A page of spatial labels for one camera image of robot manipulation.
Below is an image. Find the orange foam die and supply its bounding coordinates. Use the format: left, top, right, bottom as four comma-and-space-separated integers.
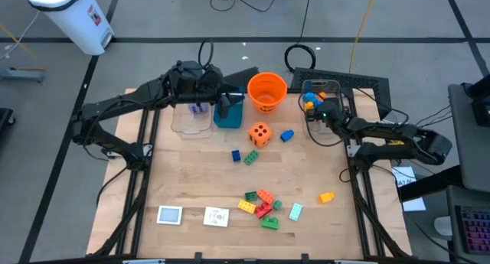
247, 121, 273, 148

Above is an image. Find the clear plastic bin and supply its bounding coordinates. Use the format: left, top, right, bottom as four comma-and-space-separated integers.
300, 79, 348, 137
170, 82, 214, 136

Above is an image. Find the green plastic bin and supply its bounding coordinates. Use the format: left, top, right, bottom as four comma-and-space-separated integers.
261, 215, 280, 231

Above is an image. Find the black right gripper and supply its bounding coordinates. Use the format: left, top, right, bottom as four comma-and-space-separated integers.
305, 101, 348, 132

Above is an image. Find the backlit computer keyboard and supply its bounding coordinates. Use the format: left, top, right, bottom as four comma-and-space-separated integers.
454, 205, 490, 256

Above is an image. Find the green eight-stud brick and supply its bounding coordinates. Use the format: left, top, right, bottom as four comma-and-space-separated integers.
244, 149, 260, 167

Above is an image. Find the card deck brown print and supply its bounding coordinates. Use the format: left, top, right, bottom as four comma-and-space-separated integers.
203, 206, 230, 228

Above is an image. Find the mint eight-stud brick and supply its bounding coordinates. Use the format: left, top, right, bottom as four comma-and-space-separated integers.
288, 202, 303, 222

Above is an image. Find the black floor object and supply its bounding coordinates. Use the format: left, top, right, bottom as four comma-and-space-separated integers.
0, 107, 17, 142

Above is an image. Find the grey side desk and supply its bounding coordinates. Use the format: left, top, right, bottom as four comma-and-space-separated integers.
446, 82, 490, 264

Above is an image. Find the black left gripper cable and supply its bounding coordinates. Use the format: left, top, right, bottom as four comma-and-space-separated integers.
198, 37, 214, 70

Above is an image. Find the grey floor stand base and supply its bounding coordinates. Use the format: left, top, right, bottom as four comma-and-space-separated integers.
0, 67, 46, 83

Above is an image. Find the white paper sheet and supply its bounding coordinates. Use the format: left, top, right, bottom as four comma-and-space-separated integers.
390, 166, 426, 213

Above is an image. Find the black coiled floor cable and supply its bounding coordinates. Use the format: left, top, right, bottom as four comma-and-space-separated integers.
283, 0, 317, 74

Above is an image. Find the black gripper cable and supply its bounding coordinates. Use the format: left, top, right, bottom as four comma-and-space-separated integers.
304, 114, 348, 148
198, 37, 214, 70

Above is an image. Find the red toy block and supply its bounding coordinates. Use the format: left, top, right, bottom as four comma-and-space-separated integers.
254, 201, 273, 220

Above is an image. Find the yellow floor cable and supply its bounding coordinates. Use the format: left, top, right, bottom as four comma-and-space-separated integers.
348, 0, 378, 74

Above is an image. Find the black wedge panel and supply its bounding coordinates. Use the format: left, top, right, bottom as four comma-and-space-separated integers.
221, 67, 260, 90

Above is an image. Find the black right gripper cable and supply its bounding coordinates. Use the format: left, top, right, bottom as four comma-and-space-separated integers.
304, 114, 348, 148

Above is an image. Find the orange eight-stud brick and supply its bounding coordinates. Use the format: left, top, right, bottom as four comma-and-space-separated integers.
256, 187, 276, 205

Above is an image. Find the purple foam die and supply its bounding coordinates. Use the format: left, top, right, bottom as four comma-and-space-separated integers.
188, 102, 210, 115

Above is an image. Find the orange pumpkin bucket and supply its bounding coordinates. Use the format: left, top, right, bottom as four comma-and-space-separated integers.
247, 71, 289, 114

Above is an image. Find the white trash bin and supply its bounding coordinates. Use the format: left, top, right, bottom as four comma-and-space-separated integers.
27, 0, 115, 57

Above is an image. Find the black tangled floor cable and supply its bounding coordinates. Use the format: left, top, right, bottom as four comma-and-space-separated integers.
209, 0, 286, 13

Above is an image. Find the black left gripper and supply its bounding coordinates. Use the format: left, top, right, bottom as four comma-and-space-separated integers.
170, 60, 245, 119

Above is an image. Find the black desk device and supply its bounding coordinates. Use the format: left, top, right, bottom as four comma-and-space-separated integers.
461, 74, 490, 128

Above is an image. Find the grey computer mouse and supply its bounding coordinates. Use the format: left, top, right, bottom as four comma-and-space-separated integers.
433, 215, 453, 237

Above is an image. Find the yellow eight-stud brick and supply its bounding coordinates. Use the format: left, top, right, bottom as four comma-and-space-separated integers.
237, 199, 256, 214

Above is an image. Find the teal plastic bin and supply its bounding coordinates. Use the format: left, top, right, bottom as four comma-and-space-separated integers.
213, 86, 245, 129

